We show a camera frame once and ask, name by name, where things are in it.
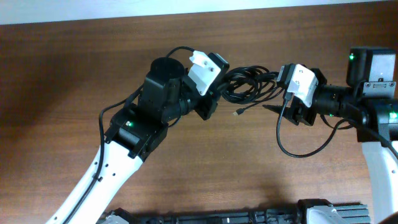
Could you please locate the black cable bundle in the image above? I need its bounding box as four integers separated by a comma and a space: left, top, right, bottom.
217, 65, 285, 117

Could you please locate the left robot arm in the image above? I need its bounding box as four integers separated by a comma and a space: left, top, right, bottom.
48, 52, 229, 223

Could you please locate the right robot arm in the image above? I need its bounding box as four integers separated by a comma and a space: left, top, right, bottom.
266, 47, 397, 223

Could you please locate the right camera black cable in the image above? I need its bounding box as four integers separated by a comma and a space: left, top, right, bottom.
275, 91, 352, 159

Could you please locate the camera black cable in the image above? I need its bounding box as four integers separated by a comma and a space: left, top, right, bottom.
166, 45, 195, 58
275, 91, 352, 159

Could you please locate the left camera black cable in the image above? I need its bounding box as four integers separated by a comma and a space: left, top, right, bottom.
166, 45, 195, 58

